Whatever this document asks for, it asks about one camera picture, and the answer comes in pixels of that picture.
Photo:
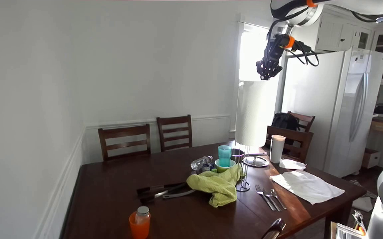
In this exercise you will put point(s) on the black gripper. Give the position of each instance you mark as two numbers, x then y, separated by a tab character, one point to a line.
268	65

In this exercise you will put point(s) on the white paper towel roll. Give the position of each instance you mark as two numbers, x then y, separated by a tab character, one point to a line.
254	111

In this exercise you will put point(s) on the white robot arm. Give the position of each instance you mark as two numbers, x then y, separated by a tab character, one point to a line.
288	13

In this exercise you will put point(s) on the white cylinder container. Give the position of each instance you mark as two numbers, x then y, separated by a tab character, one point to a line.
276	147

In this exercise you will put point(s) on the white refrigerator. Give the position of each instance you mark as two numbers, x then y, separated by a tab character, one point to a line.
340	93

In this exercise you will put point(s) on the far side wooden chair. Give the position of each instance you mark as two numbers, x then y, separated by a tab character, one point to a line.
295	129

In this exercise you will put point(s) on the silver pot lid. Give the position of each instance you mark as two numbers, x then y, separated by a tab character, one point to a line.
255	161

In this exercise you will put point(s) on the teal plastic cup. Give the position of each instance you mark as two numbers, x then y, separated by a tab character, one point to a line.
223	151

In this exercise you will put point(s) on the white folded napkin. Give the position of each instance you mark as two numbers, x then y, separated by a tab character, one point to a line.
291	165

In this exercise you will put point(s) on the teal bowl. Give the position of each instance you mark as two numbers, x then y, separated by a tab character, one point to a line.
222	165

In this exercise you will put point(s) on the right dark wooden chair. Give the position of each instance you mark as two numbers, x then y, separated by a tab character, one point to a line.
174	131

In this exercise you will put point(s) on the dark wooden chair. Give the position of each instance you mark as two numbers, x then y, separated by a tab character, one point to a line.
174	131
125	142

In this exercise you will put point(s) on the silver knife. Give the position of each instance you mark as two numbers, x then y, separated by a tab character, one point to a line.
276	196

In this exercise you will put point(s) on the silver fork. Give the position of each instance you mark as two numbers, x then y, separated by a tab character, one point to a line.
264	198

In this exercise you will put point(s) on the yellow-green cloth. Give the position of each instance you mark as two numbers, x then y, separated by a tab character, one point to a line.
220	186

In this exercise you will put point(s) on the silver spoon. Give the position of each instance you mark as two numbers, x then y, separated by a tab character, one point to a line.
272	200

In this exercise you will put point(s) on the white paper sheet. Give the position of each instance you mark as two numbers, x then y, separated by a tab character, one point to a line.
307	186

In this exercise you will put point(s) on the near wooden chair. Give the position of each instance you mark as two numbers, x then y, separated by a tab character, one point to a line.
274	230

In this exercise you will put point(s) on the left dark wooden chair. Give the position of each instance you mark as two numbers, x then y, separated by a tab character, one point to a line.
125	142

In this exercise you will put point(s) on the black tongs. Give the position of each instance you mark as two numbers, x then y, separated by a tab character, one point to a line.
166	191

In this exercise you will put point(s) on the orange juice bottle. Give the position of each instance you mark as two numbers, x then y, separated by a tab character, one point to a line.
139	223

